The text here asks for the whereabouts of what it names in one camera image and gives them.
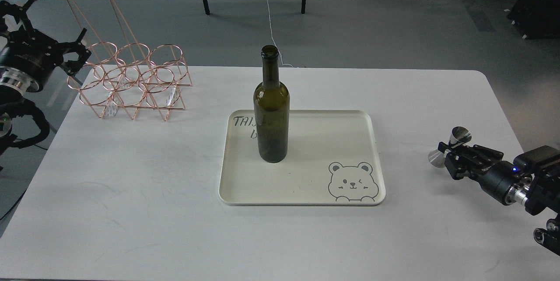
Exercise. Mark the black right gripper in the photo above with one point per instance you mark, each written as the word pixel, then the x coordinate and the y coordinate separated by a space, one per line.
pixel 531 180

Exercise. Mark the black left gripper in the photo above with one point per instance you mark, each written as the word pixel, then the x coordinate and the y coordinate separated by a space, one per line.
pixel 26 55

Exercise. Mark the silver steel jigger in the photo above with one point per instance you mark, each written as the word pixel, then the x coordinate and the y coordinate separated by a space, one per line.
pixel 458 133

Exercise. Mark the dark green wine bottle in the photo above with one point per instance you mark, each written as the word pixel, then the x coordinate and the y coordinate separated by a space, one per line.
pixel 271 101

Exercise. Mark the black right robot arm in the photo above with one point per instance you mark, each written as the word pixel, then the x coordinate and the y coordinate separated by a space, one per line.
pixel 531 180

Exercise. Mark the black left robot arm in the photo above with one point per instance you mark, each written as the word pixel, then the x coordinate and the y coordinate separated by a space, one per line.
pixel 72 56

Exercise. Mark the cream bear serving tray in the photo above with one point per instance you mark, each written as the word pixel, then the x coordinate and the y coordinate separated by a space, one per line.
pixel 332 160

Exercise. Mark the black equipment case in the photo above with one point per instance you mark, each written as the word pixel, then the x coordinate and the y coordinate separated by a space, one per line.
pixel 536 19

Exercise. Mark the copper wire bottle rack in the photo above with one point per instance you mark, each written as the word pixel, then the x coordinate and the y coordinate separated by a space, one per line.
pixel 132 76

